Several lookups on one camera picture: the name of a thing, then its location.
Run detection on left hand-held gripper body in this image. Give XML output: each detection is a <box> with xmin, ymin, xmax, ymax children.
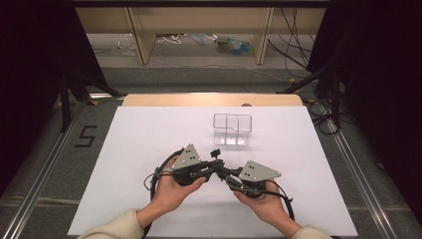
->
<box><xmin>162</xmin><ymin>143</ymin><xmax>213</xmax><ymax>187</ymax></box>

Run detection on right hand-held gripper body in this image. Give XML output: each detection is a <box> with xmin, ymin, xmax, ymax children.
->
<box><xmin>238</xmin><ymin>160</ymin><xmax>283</xmax><ymax>199</ymax></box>

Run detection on clear plastic organizer box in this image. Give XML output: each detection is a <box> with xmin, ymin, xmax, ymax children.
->
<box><xmin>212</xmin><ymin>113</ymin><xmax>254</xmax><ymax>147</ymax></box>

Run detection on person's right hand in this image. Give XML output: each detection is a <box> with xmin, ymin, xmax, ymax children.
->
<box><xmin>233</xmin><ymin>180</ymin><xmax>295</xmax><ymax>228</ymax></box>

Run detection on person's left hand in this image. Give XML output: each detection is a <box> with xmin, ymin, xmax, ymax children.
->
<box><xmin>149</xmin><ymin>154</ymin><xmax>207</xmax><ymax>217</ymax></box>

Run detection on white table sheet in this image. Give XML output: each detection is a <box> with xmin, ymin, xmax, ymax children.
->
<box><xmin>67</xmin><ymin>105</ymin><xmax>359</xmax><ymax>238</ymax></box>

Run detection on black metal stand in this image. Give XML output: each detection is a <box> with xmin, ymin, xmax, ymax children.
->
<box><xmin>59</xmin><ymin>69</ymin><xmax>127</xmax><ymax>133</ymax></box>
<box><xmin>277</xmin><ymin>64</ymin><xmax>342</xmax><ymax>128</ymax></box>

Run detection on colourful plastic bag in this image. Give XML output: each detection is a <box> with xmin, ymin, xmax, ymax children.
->
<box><xmin>215</xmin><ymin>35</ymin><xmax>255</xmax><ymax>57</ymax></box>

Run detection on clear plastic wrapper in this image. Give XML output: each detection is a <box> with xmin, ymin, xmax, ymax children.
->
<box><xmin>116</xmin><ymin>33</ymin><xmax>137</xmax><ymax>57</ymax></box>

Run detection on dark curtain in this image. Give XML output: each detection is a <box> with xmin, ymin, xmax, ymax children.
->
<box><xmin>307</xmin><ymin>0</ymin><xmax>422</xmax><ymax>227</ymax></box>
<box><xmin>0</xmin><ymin>0</ymin><xmax>107</xmax><ymax>197</ymax></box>

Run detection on black horizontal beam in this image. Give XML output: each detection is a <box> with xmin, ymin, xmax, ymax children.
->
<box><xmin>71</xmin><ymin>0</ymin><xmax>331</xmax><ymax>8</ymax></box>

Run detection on left hand-held gripper cable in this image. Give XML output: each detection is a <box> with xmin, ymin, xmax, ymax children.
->
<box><xmin>143</xmin><ymin>147</ymin><xmax>185</xmax><ymax>239</ymax></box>

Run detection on coiled black floor cables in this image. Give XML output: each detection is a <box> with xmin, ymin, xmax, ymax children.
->
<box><xmin>305</xmin><ymin>99</ymin><xmax>342</xmax><ymax>135</ymax></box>

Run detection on aluminium floor rail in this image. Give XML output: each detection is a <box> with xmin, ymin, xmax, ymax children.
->
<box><xmin>326</xmin><ymin>119</ymin><xmax>399</xmax><ymax>239</ymax></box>
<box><xmin>0</xmin><ymin>94</ymin><xmax>125</xmax><ymax>239</ymax></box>

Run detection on white coiled cord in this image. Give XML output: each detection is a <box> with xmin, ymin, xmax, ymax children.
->
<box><xmin>156</xmin><ymin>33</ymin><xmax>187</xmax><ymax>45</ymax></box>

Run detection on light wooden desk frame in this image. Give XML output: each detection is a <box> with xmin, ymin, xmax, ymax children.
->
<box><xmin>75</xmin><ymin>6</ymin><xmax>327</xmax><ymax>66</ymax></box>

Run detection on bundle of black hanging cables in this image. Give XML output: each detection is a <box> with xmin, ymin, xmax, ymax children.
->
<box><xmin>267</xmin><ymin>7</ymin><xmax>327</xmax><ymax>79</ymax></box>

